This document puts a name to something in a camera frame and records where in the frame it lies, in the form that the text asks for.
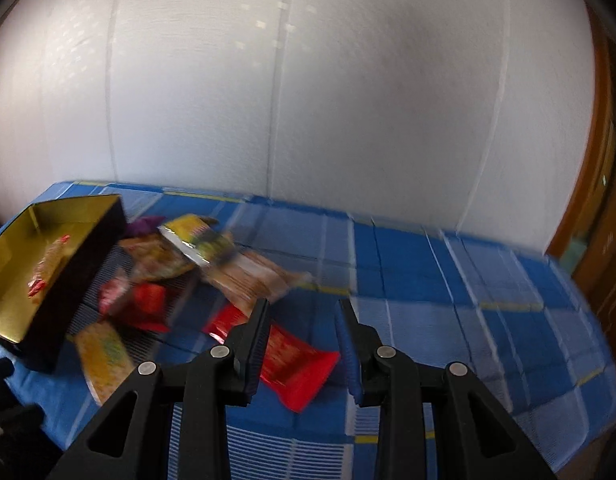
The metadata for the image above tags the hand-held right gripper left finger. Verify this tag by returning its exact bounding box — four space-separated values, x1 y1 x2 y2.
47 298 273 480

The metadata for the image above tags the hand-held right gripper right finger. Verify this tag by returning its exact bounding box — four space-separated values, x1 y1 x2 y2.
336 299 558 480

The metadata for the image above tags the red packet gold print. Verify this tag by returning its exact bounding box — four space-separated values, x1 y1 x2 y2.
202 304 341 413

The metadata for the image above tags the red packet white print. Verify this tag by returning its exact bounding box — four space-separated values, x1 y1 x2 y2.
120 282 171 333

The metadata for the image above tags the yellow black snack packet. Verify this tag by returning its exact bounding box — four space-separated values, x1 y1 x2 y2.
158 213 236 266

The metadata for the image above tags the clear yellow nut packet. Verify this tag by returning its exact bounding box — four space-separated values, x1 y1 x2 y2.
119 235 196 281

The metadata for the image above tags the green label cracker packet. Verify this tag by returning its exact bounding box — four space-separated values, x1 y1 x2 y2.
73 321 136 406

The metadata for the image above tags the red white candy packet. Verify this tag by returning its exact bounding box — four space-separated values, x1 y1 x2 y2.
97 270 134 316

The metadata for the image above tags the purple snack packet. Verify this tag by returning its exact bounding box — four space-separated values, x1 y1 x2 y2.
124 215 166 238

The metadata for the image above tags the black tin box gold interior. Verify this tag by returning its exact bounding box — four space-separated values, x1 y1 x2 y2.
0 194 128 373

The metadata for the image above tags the clear beige cracker packet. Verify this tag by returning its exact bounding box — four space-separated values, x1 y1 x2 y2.
200 250 313 318

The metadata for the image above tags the blue plaid bed sheet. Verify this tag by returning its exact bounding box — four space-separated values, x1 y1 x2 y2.
0 180 616 480

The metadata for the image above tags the red dotted clear snack packet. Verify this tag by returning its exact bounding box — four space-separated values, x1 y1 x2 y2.
27 234 71 306

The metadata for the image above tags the wooden door frame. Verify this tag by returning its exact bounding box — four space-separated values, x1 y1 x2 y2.
545 5 616 351

